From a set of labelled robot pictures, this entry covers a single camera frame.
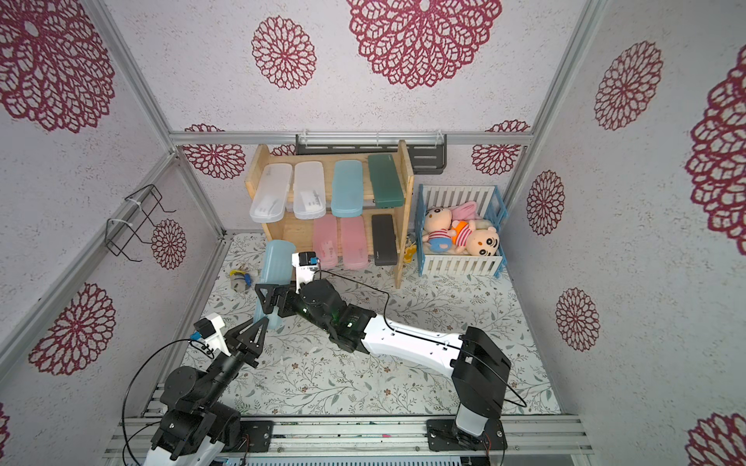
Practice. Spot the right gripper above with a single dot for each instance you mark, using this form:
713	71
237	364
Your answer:
287	299

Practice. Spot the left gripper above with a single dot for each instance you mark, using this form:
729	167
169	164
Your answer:
246	348

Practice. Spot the teal pencil case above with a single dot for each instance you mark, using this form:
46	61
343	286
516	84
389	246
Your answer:
277	269

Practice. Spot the pink pencil case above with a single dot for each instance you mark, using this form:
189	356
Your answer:
325	241
354	243

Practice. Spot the frosted white pencil case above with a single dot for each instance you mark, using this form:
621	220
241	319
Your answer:
269	203
309	191

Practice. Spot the black pencil case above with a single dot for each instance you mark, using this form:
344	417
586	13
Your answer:
384	240

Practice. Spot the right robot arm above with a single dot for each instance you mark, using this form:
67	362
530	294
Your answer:
478	369

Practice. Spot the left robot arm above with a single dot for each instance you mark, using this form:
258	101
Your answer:
197	426

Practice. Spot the light blue pencil case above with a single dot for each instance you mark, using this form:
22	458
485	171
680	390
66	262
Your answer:
347	189

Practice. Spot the dark green pencil case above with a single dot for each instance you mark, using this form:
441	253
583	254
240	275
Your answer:
385	181

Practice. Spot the small toy figure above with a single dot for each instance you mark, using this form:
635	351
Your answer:
240	281

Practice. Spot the pink pig plush toy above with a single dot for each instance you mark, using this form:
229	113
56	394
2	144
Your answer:
438	224

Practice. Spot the white blue toy crib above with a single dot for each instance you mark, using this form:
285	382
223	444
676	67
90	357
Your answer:
490	211

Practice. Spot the cartoon boy plush toy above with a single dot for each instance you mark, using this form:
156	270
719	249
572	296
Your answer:
469	239

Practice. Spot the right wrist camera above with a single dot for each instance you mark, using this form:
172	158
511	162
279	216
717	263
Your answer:
306	266

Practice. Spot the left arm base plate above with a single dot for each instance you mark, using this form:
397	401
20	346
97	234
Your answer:
254	437

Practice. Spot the black wire wall rack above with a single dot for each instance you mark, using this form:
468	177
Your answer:
119	233

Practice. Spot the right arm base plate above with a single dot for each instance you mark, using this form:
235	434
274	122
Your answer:
444	436

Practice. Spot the dark grey wall shelf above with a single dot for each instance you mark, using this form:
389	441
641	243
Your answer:
425	159

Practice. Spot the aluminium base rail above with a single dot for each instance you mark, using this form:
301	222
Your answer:
307	437

